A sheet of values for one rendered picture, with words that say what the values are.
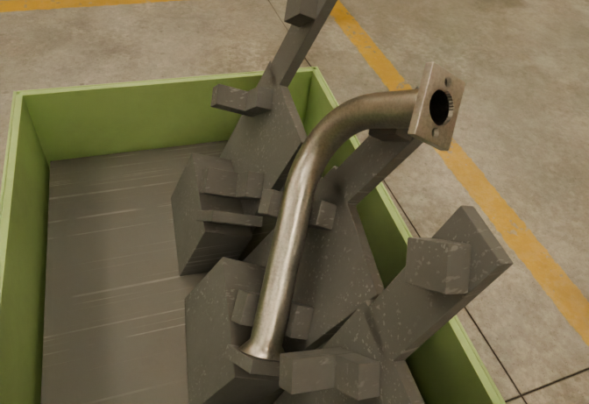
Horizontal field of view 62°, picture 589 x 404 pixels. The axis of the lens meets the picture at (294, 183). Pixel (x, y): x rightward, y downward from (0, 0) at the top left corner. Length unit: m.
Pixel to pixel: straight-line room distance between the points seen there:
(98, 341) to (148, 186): 0.23
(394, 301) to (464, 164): 1.85
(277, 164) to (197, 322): 0.19
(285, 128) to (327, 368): 0.26
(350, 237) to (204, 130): 0.38
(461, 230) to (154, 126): 0.53
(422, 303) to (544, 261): 1.66
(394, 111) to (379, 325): 0.16
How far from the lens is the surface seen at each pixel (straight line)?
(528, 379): 1.71
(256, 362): 0.44
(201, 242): 0.57
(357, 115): 0.42
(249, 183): 0.56
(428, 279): 0.31
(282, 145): 0.54
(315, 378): 0.39
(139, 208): 0.69
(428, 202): 1.97
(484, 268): 0.31
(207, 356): 0.52
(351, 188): 0.47
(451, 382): 0.54
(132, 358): 0.58
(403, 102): 0.38
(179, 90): 0.72
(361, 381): 0.38
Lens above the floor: 1.37
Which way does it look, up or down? 46 degrees down
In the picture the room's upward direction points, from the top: 9 degrees clockwise
